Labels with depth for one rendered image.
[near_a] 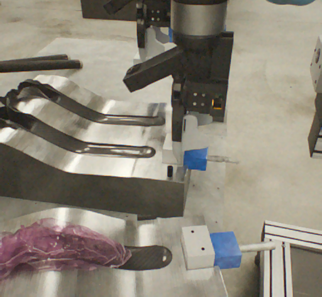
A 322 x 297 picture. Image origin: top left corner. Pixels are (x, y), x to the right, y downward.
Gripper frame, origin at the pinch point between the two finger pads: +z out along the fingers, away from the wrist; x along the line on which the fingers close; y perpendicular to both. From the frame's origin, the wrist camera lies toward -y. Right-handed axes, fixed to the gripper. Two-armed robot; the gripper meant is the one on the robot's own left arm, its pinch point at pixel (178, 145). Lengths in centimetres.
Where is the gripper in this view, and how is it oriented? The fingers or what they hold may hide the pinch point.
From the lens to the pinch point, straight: 60.1
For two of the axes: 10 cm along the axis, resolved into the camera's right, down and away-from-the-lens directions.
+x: 1.8, -5.6, 8.1
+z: 0.0, 8.2, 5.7
